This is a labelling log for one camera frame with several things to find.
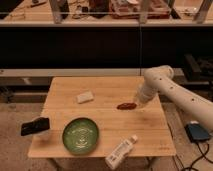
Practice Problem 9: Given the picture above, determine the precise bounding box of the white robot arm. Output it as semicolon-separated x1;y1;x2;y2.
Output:
135;65;213;131

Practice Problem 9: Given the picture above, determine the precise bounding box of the white sponge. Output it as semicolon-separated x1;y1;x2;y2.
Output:
77;91;94;104

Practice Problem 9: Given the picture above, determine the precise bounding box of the wooden table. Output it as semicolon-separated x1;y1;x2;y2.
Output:
28;76;176;158

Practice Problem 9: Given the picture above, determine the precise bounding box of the blue foot pedal box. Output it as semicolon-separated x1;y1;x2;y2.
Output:
185;123;211;143

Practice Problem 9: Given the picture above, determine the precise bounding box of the white plastic bottle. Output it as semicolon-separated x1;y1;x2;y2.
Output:
105;135;138;170

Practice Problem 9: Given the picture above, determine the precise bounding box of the green plate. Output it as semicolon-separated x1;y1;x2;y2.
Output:
62;117;99;155

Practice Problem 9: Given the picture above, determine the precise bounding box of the red tray on shelf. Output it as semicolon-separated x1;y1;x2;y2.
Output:
109;0;171;19

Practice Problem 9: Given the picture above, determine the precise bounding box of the black phone on stand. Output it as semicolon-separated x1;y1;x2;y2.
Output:
21;117;50;136

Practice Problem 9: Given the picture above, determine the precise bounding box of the wooden shelf bench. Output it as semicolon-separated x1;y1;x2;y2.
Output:
0;0;213;27

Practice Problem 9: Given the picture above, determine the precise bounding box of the black cable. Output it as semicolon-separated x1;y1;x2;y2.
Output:
173;141;213;171

